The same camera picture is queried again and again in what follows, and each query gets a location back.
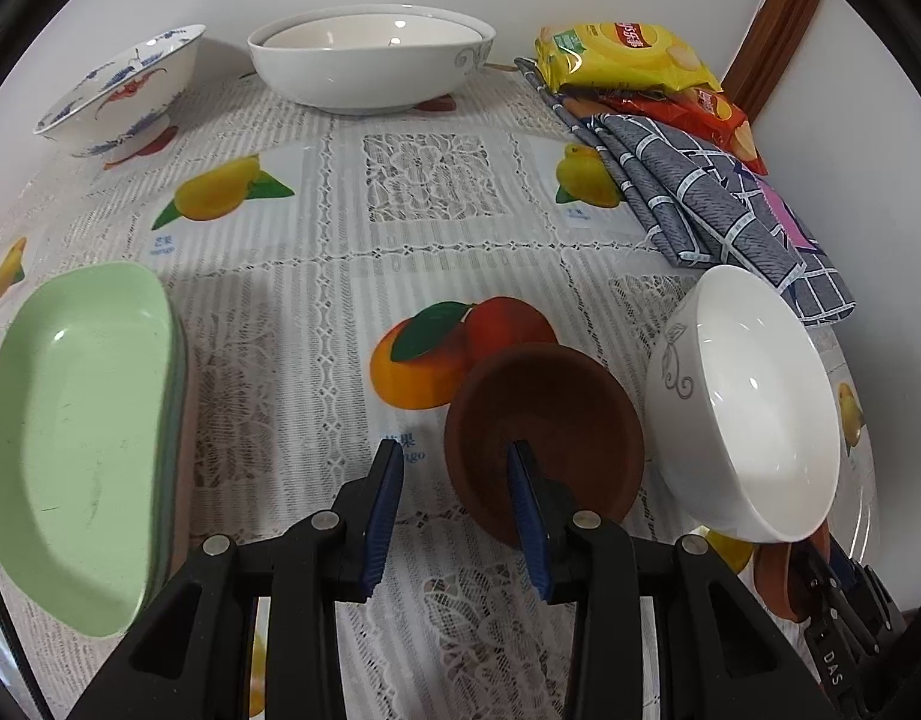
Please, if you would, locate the plain white bowl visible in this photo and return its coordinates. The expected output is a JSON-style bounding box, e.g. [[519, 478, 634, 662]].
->
[[646, 265, 842, 543]]

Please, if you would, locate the white bowl with dark print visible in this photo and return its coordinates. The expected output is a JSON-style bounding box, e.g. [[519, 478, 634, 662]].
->
[[261, 13, 482, 55]]

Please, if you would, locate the yellow chip bag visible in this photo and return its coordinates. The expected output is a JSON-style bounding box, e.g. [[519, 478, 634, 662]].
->
[[535, 21, 722, 95]]

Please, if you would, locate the large white serving bowl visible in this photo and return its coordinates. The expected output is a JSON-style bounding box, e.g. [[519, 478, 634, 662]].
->
[[248, 6, 497, 116]]

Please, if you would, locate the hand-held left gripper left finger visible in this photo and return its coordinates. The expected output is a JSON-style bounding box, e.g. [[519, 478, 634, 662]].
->
[[66, 439, 405, 720]]

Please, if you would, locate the small brown clay bowl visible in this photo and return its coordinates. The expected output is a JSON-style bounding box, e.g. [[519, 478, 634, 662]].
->
[[443, 343, 647, 550], [752, 532, 832, 623]]

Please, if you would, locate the green square plate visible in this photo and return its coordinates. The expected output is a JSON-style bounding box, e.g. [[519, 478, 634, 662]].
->
[[0, 262, 190, 638]]

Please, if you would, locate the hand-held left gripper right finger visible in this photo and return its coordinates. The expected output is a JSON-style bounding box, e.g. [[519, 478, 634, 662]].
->
[[505, 441, 836, 720]]

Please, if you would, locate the blue patterned footed bowl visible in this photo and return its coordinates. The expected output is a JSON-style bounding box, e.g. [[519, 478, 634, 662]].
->
[[32, 24, 206, 164]]

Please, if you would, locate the brown wooden door frame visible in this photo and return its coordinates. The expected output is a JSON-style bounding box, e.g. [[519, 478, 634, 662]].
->
[[719, 0, 829, 121]]

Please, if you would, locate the grey checked cloth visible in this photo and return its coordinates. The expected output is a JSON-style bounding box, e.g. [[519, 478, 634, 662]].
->
[[514, 58, 857, 325]]

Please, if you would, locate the red chip bag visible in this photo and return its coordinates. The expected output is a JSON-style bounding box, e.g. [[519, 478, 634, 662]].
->
[[572, 86, 769, 173]]

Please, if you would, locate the fruit printed tablecloth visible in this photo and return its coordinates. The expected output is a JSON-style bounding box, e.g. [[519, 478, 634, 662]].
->
[[0, 67, 881, 720]]

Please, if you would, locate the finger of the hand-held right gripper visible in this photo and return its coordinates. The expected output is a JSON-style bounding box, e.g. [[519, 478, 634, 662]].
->
[[788, 540, 877, 653], [827, 536, 900, 620]]

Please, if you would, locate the blue square plate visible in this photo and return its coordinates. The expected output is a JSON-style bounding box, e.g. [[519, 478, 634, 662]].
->
[[149, 300, 193, 601]]

